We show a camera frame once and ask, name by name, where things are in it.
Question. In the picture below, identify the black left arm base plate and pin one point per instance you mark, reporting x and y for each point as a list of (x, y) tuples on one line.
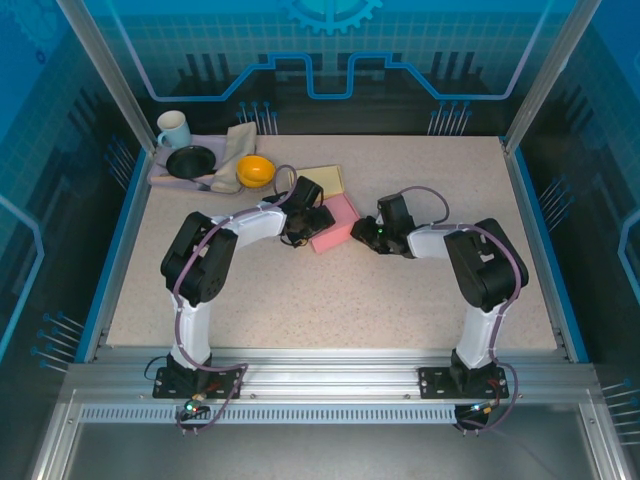
[(170, 387)]

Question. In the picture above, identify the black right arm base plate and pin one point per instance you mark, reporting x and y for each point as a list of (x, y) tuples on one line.
[(435, 385)]

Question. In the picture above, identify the lilac tray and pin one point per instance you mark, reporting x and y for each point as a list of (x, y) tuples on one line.
[(210, 141)]

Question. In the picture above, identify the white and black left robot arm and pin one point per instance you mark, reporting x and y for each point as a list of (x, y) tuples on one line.
[(200, 260)]

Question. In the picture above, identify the yellow paper box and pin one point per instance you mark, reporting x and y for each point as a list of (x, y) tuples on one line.
[(330, 177)]

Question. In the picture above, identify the small connector board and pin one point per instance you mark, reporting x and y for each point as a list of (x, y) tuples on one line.
[(482, 408), (194, 407)]

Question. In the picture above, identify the aluminium mounting rail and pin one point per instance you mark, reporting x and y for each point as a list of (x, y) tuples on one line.
[(325, 375)]

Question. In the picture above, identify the aluminium frame post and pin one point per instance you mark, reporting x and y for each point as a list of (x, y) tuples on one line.
[(547, 75), (107, 75)]

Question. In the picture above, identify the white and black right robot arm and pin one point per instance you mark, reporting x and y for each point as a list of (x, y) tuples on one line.
[(485, 265)]

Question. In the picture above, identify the light blue mug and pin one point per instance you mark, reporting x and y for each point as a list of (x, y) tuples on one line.
[(175, 131)]

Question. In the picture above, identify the pink paper box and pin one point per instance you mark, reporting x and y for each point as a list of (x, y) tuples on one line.
[(337, 225)]

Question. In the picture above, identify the yellow patterned bowl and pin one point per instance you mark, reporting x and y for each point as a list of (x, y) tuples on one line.
[(256, 169)]

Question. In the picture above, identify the blue table side strip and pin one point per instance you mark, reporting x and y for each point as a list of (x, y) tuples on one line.
[(534, 200), (132, 200)]

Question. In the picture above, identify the beige cloth napkin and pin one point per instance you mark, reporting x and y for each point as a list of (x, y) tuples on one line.
[(237, 145)]

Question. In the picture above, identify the black plate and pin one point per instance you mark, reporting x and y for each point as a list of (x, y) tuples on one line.
[(190, 161)]

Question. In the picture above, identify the grey metal front panel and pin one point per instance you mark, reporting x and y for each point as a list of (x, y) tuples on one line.
[(325, 450)]

